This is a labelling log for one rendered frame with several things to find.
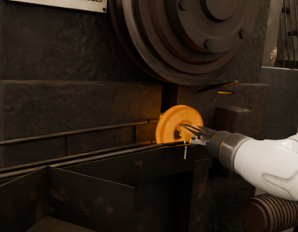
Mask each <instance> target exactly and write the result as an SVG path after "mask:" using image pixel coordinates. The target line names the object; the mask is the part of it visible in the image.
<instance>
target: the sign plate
mask: <svg viewBox="0 0 298 232"><path fill-rule="evenodd" d="M6 1H13V2H21V3H28V4H35V5H42V6H52V7H59V8H66V9H73V10H80V11H87V12H97V13H106V12H107V0H6Z"/></svg>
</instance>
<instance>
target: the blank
mask: <svg viewBox="0 0 298 232"><path fill-rule="evenodd" d="M182 122H186V123H189V124H190V125H195V126H197V125H200V126H203V121H202V118H201V116H200V114H199V113H198V111H196V110H195V109H193V108H191V107H188V106H185V105H176V106H174V107H171V108H170V109H168V110H167V111H166V112H165V113H164V114H163V115H162V116H161V118H160V119H159V121H158V124H157V127H156V132H155V136H156V142H157V143H158V144H159V143H166V142H175V141H183V140H185V139H183V138H181V139H179V140H175V139H174V131H175V128H176V127H177V125H178V124H180V123H182Z"/></svg>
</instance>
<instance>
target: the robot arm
mask: <svg viewBox="0 0 298 232"><path fill-rule="evenodd" d="M175 130H177V131H179V135H180V136H181V137H182V138H183V139H185V140H186V141H187V142H189V144H190V146H192V147H193V146H195V145H196V144H200V145H201V146H202V147H204V148H206V149H208V150H209V152H210V154H211V156H212V157H214V158H216V159H218V160H219V161H220V163H221V164H222V165H223V166H225V167H227V168H229V169H230V170H232V171H234V172H235V173H237V174H239V175H241V176H242V177H243V178H244V180H245V181H247V182H248V183H250V184H251V185H253V186H254V187H256V188H258V189H260V190H262V191H264V192H266V193H268V194H270V195H272V196H275V197H279V198H282V199H286V200H291V201H298V133H297V134H296V135H293V136H291V137H288V138H287V139H282V140H268V139H265V140H263V141H260V140H255V139H253V138H250V137H247V136H245V135H242V134H240V133H229V132H227V131H216V130H213V129H210V128H206V127H203V126H200V125H197V126H195V125H190V124H189V123H186V122H182V123H180V124H178V125H177V127H176V128H175Z"/></svg>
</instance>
